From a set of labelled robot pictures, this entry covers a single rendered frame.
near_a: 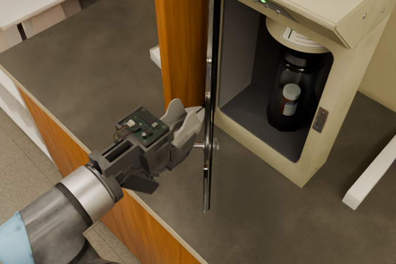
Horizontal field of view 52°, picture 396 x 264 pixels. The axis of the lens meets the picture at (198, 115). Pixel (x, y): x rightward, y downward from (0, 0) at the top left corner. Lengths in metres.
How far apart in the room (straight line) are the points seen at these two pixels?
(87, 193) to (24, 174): 1.79
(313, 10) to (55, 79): 0.94
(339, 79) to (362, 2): 0.19
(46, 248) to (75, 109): 0.73
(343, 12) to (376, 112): 0.72
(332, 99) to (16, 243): 0.58
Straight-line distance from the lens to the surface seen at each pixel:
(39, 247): 0.56
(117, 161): 0.56
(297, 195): 1.05
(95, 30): 1.48
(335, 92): 0.79
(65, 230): 0.56
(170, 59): 0.96
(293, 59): 0.89
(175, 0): 0.88
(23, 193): 2.28
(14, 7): 1.73
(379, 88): 1.32
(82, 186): 0.56
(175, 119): 0.66
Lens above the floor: 1.84
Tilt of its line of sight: 50 degrees down
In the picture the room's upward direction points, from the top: straight up
